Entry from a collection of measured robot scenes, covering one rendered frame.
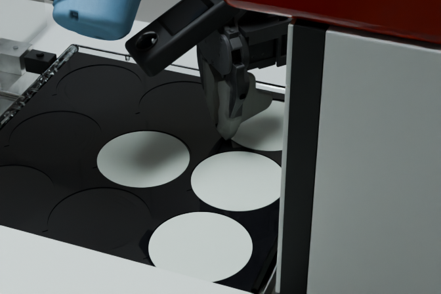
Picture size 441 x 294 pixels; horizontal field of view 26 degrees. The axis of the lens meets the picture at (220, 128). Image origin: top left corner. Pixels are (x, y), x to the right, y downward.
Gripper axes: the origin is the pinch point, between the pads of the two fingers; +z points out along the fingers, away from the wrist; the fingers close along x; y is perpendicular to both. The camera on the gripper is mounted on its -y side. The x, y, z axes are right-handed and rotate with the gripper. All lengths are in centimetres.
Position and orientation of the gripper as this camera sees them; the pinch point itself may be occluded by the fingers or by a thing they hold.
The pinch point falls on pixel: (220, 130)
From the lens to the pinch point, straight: 104.8
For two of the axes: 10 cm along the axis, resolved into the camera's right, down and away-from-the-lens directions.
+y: 8.8, -2.7, 3.8
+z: 0.0, 8.1, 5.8
